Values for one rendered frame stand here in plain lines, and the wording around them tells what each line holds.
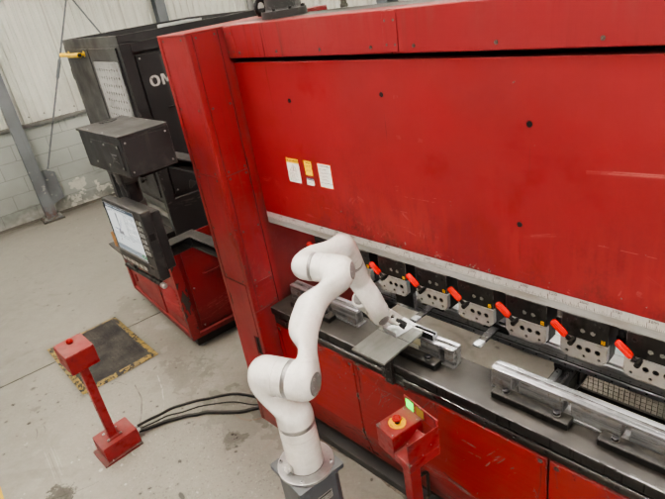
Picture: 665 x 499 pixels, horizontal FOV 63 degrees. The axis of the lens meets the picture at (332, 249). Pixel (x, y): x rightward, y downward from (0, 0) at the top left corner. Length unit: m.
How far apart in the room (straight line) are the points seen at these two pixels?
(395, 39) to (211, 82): 0.99
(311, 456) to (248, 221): 1.34
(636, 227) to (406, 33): 0.90
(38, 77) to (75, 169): 1.30
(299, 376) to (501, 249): 0.81
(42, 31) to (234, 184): 6.10
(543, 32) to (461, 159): 0.48
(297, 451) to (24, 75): 7.27
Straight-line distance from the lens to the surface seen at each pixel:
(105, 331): 5.13
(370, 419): 2.85
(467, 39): 1.76
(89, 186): 8.79
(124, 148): 2.58
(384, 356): 2.30
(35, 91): 8.51
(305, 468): 1.87
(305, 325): 1.69
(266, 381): 1.66
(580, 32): 1.61
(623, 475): 2.10
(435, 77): 1.87
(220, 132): 2.62
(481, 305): 2.10
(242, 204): 2.74
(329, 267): 1.76
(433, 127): 1.91
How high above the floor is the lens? 2.41
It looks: 26 degrees down
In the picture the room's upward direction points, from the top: 10 degrees counter-clockwise
